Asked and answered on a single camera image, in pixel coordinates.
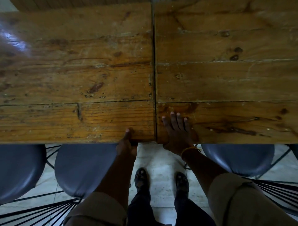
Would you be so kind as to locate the person's right hand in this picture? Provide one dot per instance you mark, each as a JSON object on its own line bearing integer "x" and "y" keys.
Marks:
{"x": 178, "y": 137}

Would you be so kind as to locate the person's left hand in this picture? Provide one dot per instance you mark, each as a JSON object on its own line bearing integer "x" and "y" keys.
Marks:
{"x": 127, "y": 145}

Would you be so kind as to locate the person's left thumb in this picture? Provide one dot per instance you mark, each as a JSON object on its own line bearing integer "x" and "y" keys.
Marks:
{"x": 128, "y": 134}

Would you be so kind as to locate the person's right middle finger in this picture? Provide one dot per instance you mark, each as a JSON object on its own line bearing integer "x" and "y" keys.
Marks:
{"x": 173, "y": 120}

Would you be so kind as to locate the person's right little finger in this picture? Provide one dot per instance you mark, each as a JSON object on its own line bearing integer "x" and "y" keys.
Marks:
{"x": 187, "y": 125}

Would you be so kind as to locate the person's right forearm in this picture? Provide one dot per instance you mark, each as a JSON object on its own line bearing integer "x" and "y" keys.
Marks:
{"x": 202, "y": 171}

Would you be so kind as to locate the person's left forearm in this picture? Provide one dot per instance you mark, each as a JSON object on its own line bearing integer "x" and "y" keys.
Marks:
{"x": 117, "y": 174}

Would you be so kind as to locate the black sandal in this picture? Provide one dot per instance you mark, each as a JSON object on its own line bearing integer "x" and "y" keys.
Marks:
{"x": 182, "y": 182}
{"x": 141, "y": 178}

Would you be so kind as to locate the dark trousers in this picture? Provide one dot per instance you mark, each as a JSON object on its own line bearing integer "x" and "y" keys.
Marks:
{"x": 149, "y": 209}

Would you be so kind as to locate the beige shirt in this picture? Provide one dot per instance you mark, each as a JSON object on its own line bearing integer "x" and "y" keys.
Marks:
{"x": 244, "y": 204}

